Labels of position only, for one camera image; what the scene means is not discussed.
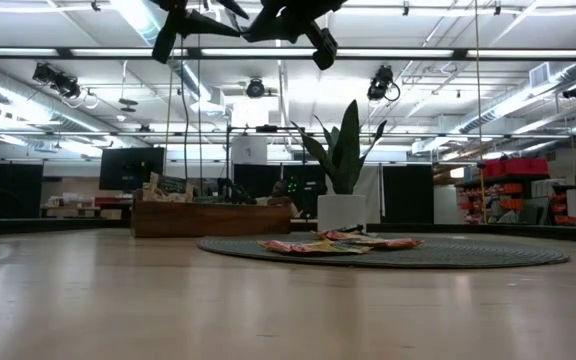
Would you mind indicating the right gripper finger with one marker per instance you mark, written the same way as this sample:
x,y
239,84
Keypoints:
x,y
273,25

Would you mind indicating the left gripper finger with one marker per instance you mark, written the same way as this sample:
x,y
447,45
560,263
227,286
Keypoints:
x,y
232,7
203,26

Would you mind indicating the beige tea packet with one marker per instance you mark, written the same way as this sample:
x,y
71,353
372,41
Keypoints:
x,y
173,187
149,190

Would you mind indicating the wooden tea organizer box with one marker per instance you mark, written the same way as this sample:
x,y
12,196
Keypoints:
x,y
208,220

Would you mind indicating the white hanging box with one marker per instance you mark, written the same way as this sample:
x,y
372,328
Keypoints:
x,y
248,150

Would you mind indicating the green snake plant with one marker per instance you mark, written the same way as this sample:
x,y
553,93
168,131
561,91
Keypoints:
x,y
348,150

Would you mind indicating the black monitor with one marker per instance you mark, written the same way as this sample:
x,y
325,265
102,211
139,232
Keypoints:
x,y
130,167

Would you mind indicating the black partition panel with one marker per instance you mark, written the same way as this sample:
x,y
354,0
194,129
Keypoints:
x,y
18,190
255,172
408,195

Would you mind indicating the person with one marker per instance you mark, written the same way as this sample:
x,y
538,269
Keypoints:
x,y
279,190

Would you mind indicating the background desk with boxes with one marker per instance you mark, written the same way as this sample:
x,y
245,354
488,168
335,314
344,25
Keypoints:
x,y
75,210

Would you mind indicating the yellow pole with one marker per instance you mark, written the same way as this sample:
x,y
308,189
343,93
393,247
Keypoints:
x,y
482,200

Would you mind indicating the red storage bin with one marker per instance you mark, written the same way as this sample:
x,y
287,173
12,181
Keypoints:
x,y
523,167

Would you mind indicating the shelf rack with orange bins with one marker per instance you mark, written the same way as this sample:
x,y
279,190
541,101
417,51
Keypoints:
x,y
510,189

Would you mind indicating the round grey woven mat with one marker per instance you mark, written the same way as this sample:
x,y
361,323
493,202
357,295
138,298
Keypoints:
x,y
468,255

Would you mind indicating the black ceiling camera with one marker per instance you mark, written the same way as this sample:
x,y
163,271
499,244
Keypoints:
x,y
574,91
380,82
255,89
63,85

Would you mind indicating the black overhead frame beam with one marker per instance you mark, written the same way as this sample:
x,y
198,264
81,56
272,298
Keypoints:
x,y
460,52

